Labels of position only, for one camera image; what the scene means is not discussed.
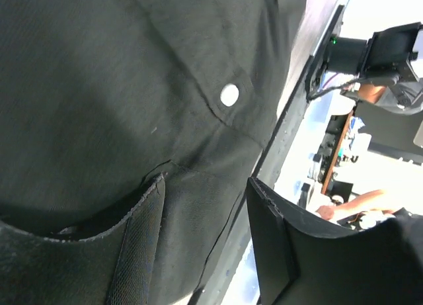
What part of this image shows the person bare forearm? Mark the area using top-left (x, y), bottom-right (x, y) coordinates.
top-left (316, 190), bottom-right (403, 222)

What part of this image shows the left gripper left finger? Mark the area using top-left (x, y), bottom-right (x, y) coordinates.
top-left (1, 175), bottom-right (165, 304)

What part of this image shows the black long sleeve shirt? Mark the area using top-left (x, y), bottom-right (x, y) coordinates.
top-left (1, 0), bottom-right (306, 304)

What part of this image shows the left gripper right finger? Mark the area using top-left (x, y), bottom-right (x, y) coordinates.
top-left (246, 178), bottom-right (422, 305)

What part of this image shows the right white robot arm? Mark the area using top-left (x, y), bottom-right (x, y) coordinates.
top-left (324, 22), bottom-right (422, 87)

